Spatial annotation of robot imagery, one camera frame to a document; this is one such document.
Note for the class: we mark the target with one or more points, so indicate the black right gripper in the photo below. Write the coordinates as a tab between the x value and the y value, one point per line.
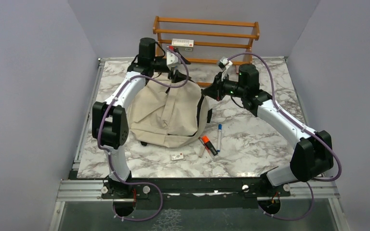
215	90

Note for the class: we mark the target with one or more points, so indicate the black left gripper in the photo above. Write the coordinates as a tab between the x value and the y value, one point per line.
176	76

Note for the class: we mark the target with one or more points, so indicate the beige canvas backpack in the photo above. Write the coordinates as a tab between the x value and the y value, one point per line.
169	114

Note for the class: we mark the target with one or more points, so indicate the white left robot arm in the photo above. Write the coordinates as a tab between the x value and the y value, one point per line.
109	119

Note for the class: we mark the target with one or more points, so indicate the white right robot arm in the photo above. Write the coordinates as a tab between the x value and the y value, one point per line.
311	156

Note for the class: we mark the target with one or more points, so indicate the white and grey box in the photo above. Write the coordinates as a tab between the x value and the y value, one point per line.
183	44

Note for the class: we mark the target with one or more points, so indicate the blue whiteboard marker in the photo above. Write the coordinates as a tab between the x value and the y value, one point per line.
219	137

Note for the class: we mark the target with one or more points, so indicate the orange wooden shelf rack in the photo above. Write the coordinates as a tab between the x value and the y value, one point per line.
206	40

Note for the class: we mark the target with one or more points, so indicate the red pen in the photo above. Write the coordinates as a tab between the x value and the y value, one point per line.
207	149

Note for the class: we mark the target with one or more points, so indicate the orange highlighter marker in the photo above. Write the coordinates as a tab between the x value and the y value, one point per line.
210	145

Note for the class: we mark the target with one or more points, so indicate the small white eraser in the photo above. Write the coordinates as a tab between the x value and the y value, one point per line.
177	157

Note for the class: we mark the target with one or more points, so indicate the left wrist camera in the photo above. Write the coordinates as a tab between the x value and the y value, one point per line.
172	61

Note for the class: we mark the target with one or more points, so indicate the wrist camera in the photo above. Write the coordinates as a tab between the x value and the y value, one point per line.
172	61
225	66

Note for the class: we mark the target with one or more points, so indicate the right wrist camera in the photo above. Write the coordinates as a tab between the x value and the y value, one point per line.
225	66

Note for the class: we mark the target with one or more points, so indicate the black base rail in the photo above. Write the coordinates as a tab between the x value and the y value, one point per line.
190	193

